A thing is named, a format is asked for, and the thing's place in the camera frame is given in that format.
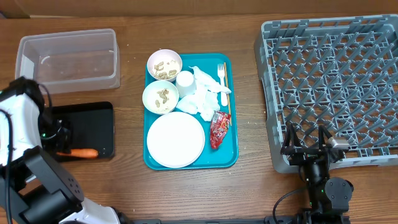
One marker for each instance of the white paper cup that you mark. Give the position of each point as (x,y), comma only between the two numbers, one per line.
(185,83)

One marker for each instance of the white round plate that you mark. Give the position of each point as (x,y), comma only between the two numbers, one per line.
(175,140)

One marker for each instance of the grey dishwasher rack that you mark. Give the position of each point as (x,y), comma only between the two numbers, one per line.
(338,72)

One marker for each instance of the pink bowl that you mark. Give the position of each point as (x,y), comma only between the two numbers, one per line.
(163,55)

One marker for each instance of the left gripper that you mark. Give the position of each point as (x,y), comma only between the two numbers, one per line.
(64,142)

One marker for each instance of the crumpled white napkin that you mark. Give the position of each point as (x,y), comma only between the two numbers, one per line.
(205,99)

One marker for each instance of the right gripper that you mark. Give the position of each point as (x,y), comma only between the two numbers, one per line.
(302,154)

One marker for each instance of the wooden chopstick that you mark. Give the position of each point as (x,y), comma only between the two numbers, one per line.
(228,97)

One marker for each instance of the peanuts in pink bowl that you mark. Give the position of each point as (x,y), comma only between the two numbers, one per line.
(166,70)

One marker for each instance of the red snack wrapper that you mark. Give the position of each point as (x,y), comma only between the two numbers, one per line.
(218,128)

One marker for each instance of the clear plastic bin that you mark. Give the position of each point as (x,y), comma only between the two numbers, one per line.
(67,62)

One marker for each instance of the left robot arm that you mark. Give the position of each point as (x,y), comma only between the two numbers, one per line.
(35,188)

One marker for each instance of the orange carrot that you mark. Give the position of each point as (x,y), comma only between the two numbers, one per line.
(80,153)

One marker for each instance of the white plastic fork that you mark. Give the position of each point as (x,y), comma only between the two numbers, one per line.
(221,75)

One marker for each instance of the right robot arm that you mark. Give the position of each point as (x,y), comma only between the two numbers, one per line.
(328,196)

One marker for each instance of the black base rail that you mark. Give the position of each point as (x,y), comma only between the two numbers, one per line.
(266,220)

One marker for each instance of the black plastic tray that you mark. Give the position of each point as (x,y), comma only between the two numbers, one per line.
(92,128)

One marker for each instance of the white bowl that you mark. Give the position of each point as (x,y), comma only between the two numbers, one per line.
(149,97)

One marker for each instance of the peanuts in white bowl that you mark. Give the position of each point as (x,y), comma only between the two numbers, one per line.
(162,98)

